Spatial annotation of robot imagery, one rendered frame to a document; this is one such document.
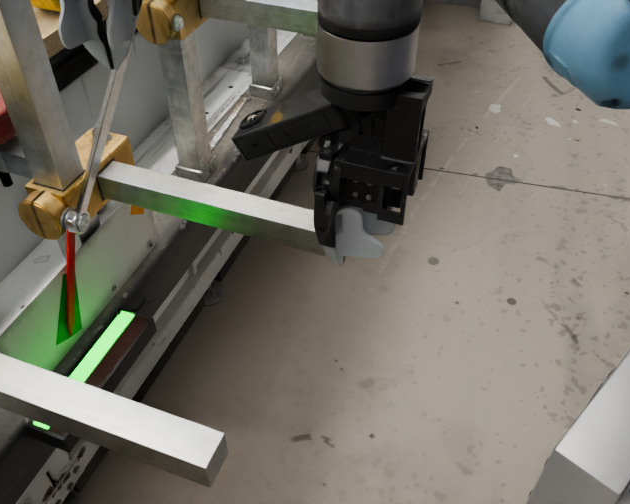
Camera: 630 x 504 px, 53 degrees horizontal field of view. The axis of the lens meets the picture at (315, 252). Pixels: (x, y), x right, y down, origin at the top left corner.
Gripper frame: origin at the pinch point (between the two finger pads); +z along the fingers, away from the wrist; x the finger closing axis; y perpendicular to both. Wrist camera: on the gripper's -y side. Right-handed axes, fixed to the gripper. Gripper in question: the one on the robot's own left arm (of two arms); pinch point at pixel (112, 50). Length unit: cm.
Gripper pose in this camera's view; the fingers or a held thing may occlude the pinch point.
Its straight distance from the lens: 61.1
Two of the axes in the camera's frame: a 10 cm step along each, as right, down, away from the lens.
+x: 10.0, 0.1, -0.1
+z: 0.0, 7.2, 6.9
